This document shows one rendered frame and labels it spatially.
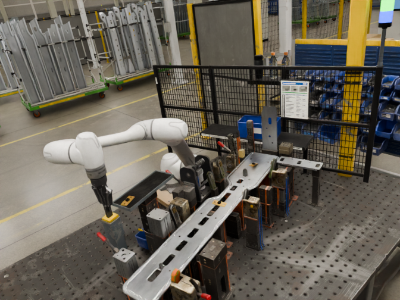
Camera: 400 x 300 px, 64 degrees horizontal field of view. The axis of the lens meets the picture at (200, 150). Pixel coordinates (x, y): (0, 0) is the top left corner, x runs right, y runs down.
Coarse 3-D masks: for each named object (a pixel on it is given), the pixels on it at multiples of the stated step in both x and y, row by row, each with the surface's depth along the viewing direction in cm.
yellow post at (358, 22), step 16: (352, 0) 195; (368, 0) 192; (352, 16) 198; (368, 16) 201; (352, 32) 202; (352, 48) 206; (352, 64) 210; (352, 80) 214; (352, 96) 219; (352, 112) 223; (352, 160) 239
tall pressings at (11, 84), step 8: (0, 24) 905; (0, 32) 906; (0, 48) 882; (0, 56) 881; (8, 72) 906; (0, 80) 917; (8, 80) 903; (16, 80) 915; (0, 88) 921; (16, 88) 925
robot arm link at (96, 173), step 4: (104, 164) 147; (96, 168) 144; (100, 168) 145; (104, 168) 147; (88, 172) 144; (92, 172) 144; (96, 172) 144; (100, 172) 145; (104, 172) 147; (88, 176) 146; (92, 176) 145; (96, 176) 145; (100, 176) 146
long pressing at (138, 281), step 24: (240, 168) 217; (264, 168) 213; (240, 192) 191; (192, 216) 176; (216, 216) 174; (168, 240) 161; (192, 240) 159; (144, 264) 148; (168, 264) 147; (144, 288) 136
